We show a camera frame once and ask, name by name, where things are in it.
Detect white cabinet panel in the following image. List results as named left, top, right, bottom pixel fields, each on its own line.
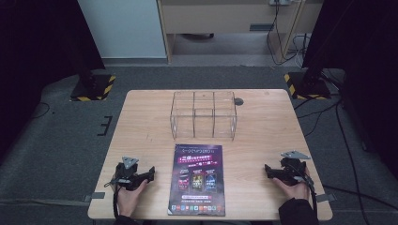
left=77, top=0, right=167, bottom=60

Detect hand-held gripper cable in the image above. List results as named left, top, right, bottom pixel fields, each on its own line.
left=292, top=164, right=318, bottom=218
left=103, top=178, right=124, bottom=220

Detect black hanging cables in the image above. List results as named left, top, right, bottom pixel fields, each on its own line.
left=266, top=0, right=312, bottom=68

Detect person's right hand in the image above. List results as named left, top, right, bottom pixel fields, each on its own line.
left=271, top=176, right=312, bottom=202

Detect person's left hand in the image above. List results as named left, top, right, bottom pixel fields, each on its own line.
left=115, top=179, right=150, bottom=218

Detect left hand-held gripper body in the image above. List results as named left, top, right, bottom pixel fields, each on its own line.
left=110, top=156, right=148, bottom=192

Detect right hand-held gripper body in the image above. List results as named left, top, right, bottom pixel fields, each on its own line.
left=274, top=150, right=314, bottom=188

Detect clear acrylic divided organizer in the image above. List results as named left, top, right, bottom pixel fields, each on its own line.
left=169, top=90, right=238, bottom=142

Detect black stand base striped edge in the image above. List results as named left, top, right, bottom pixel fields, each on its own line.
left=283, top=71, right=332, bottom=101
left=69, top=73, right=117, bottom=103

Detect grey tape strip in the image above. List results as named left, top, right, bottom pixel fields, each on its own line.
left=83, top=191, right=106, bottom=203
left=314, top=193, right=338, bottom=203

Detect left hand-held gripper cable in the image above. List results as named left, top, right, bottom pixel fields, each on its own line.
left=103, top=178, right=124, bottom=220

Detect right hand-held gripper cable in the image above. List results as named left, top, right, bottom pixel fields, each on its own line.
left=292, top=164, right=318, bottom=218

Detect black tape floor mark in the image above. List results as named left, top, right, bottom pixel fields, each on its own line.
left=97, top=115, right=114, bottom=137

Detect thin black floor cable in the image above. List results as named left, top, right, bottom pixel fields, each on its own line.
left=30, top=101, right=52, bottom=120

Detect dark glossy magazine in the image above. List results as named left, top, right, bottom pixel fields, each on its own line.
left=166, top=142, right=227, bottom=218

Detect black curtain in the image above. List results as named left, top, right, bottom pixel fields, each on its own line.
left=301, top=0, right=398, bottom=181
left=0, top=0, right=106, bottom=160

